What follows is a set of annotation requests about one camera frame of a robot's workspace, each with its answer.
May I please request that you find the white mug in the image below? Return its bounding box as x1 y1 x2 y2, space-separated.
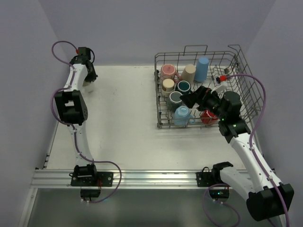
82 81 94 93

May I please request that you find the grey mug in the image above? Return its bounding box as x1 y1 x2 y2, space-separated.
167 91 186 112

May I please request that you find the red mug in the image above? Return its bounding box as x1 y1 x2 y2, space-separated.
201 110 218 125

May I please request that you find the light blue mug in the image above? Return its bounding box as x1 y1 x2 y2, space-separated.
173 105 196 127

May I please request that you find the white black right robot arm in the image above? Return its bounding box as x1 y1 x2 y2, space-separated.
180 86 294 221

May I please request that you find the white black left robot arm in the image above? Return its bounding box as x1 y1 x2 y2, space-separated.
54 47 98 187

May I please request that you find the dark teal mug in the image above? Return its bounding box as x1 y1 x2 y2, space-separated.
174 80 193 99

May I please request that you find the blue tall tumbler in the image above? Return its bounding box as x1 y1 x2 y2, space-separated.
194 57 209 83

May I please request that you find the beige tall cup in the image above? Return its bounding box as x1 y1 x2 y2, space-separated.
181 64 196 83

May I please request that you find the cream small cup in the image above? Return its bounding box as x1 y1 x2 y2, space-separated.
161 79 175 97

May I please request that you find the pink patterned mug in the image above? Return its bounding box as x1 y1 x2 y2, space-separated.
160 64 183 83

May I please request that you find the black right controller box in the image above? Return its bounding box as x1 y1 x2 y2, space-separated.
209 189 230 202

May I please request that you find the black controller box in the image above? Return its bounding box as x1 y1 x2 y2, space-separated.
209 189 230 202
80 189 101 202

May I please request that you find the black left controller box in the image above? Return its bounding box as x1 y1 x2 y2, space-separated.
80 189 101 202

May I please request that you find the grey wire dish rack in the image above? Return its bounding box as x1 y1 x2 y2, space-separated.
154 44 264 129

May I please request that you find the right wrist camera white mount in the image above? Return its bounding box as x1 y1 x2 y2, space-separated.
211 75 228 94

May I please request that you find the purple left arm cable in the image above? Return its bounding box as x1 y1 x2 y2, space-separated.
51 40 123 204

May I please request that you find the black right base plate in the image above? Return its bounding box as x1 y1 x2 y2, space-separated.
196 166 223 187

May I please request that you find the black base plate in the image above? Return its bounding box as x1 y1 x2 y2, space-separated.
196 166 223 187
71 171 114 187

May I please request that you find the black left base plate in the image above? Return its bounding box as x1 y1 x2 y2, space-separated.
71 171 114 187

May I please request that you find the aluminium mounting rail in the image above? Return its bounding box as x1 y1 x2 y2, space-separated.
30 169 197 189

